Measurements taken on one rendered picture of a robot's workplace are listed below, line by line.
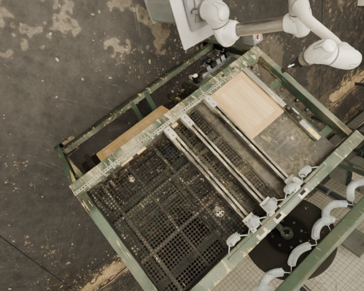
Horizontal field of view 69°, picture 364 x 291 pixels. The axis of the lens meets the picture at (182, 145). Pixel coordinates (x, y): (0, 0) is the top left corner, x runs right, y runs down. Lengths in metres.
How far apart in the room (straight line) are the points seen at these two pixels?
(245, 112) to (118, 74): 1.41
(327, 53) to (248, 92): 1.21
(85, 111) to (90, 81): 0.33
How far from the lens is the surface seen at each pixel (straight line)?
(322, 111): 2.77
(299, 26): 2.13
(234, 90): 2.62
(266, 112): 2.59
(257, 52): 2.88
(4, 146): 3.06
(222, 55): 2.72
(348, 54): 1.68
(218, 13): 2.24
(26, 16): 2.80
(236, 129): 2.39
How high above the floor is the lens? 2.79
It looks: 48 degrees down
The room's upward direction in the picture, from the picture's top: 127 degrees clockwise
